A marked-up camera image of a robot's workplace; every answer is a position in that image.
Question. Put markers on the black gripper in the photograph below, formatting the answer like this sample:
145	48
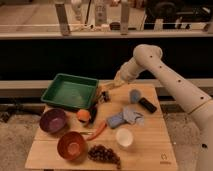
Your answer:
103	96

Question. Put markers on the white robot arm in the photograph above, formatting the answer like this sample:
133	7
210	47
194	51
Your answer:
194	101

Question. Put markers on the blue sponge block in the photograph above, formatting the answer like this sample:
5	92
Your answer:
115	120

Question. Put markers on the orange fruit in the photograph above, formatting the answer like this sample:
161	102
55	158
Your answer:
83	115

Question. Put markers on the blue black brush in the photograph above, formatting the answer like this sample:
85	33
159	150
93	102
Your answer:
136	98

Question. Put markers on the orange carrot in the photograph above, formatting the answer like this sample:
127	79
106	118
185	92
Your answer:
98	131

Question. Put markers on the grey blue cloth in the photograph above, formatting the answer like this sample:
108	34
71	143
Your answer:
132	117

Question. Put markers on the green plastic tray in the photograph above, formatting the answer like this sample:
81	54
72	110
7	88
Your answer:
71	92

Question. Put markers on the white cup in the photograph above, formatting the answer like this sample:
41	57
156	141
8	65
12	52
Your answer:
124	137

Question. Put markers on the dark grape bunch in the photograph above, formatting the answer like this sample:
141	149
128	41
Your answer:
100	153

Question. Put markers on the purple bowl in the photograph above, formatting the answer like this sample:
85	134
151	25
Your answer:
53	120

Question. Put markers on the orange-brown bowl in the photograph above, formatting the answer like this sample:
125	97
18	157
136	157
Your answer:
71	146

